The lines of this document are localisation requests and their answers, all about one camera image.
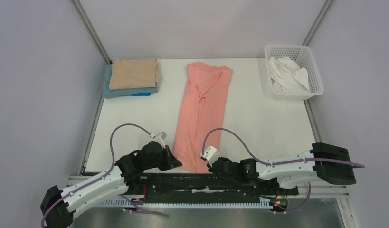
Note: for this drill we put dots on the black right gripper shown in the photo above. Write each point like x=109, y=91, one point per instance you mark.
x=213, y=164

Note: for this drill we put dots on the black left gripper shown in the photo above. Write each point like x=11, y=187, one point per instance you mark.
x=171, y=161

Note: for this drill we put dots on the pink t shirt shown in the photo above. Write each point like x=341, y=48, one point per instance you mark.
x=202, y=110

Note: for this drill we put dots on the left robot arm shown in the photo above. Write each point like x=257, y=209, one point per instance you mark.
x=60, y=207

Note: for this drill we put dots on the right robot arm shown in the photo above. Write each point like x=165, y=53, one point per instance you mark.
x=323, y=162

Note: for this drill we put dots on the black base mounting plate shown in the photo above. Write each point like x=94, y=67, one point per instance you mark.
x=173, y=188

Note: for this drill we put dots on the blue folded t shirt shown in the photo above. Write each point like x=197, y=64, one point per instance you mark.
x=107, y=93

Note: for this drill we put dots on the beige folded t shirt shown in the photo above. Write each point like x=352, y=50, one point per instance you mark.
x=131, y=74

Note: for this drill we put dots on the white t shirt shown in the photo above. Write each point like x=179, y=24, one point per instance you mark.
x=287, y=76

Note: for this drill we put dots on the white plastic laundry basket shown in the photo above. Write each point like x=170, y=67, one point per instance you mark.
x=303, y=56

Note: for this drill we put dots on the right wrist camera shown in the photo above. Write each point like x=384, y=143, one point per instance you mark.
x=210, y=154

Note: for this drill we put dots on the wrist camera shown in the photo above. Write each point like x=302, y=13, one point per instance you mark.
x=210, y=154
x=159, y=138

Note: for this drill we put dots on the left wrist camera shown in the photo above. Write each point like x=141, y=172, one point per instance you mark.
x=159, y=138

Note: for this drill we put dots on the white slotted cable duct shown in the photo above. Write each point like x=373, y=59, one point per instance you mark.
x=118, y=202

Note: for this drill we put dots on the aluminium frame rail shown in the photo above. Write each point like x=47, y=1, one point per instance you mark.
x=318, y=189

